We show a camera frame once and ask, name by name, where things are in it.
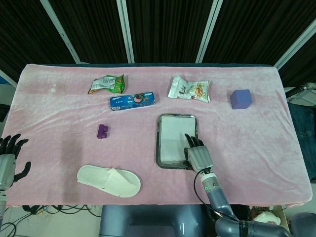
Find crumpled green snack bag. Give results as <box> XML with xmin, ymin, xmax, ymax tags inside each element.
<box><xmin>88</xmin><ymin>74</ymin><xmax>126</xmax><ymax>95</ymax></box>

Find dark blue jeans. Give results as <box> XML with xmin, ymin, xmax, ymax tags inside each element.
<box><xmin>287</xmin><ymin>102</ymin><xmax>316</xmax><ymax>183</ymax></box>

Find white paper sheet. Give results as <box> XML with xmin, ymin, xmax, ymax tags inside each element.
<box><xmin>159</xmin><ymin>116</ymin><xmax>196</xmax><ymax>162</ymax></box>

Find white partition post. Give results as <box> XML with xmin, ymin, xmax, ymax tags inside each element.
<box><xmin>0</xmin><ymin>69</ymin><xmax>18</xmax><ymax>87</ymax></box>
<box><xmin>40</xmin><ymin>0</ymin><xmax>82</xmax><ymax>64</ymax></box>
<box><xmin>273</xmin><ymin>18</ymin><xmax>316</xmax><ymax>70</ymax></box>
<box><xmin>195</xmin><ymin>0</ymin><xmax>224</xmax><ymax>64</ymax></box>
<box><xmin>117</xmin><ymin>0</ymin><xmax>135</xmax><ymax>64</ymax></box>

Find black and silver right hand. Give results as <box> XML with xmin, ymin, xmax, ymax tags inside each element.
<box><xmin>183</xmin><ymin>133</ymin><xmax>214</xmax><ymax>173</ymax></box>

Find pink plush table cloth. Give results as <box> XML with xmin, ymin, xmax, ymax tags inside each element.
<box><xmin>4</xmin><ymin>63</ymin><xmax>312</xmax><ymax>207</ymax></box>

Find metal tray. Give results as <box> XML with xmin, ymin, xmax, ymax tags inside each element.
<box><xmin>155</xmin><ymin>113</ymin><xmax>199</xmax><ymax>170</ymax></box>

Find purple foam cube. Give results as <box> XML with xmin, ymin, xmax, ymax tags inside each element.
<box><xmin>230</xmin><ymin>89</ymin><xmax>253</xmax><ymax>110</ymax></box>

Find black and silver left hand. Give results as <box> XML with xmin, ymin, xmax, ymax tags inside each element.
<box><xmin>0</xmin><ymin>133</ymin><xmax>32</xmax><ymax>191</ymax></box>

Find white and green snack bag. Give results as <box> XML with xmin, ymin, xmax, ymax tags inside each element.
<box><xmin>167</xmin><ymin>75</ymin><xmax>212</xmax><ymax>103</ymax></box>

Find black floor cables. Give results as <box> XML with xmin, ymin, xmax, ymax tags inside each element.
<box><xmin>0</xmin><ymin>204</ymin><xmax>102</xmax><ymax>233</ymax></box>

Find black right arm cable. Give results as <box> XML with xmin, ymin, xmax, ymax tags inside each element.
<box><xmin>193</xmin><ymin>167</ymin><xmax>240</xmax><ymax>221</ymax></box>

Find purple toy building block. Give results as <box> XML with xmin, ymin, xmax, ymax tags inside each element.
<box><xmin>96</xmin><ymin>123</ymin><xmax>110</xmax><ymax>140</ymax></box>

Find blue Oreo cookie box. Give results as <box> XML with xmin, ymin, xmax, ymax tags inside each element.
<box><xmin>109</xmin><ymin>91</ymin><xmax>158</xmax><ymax>112</ymax></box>

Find silver foil bag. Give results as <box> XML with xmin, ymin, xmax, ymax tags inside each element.
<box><xmin>287</xmin><ymin>83</ymin><xmax>316</xmax><ymax>107</ymax></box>

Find grey-blue robot torso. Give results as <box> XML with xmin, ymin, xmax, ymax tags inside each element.
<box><xmin>98</xmin><ymin>204</ymin><xmax>205</xmax><ymax>237</ymax></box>

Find white disposable slipper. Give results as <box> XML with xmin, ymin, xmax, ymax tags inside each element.
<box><xmin>77</xmin><ymin>164</ymin><xmax>142</xmax><ymax>198</ymax></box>

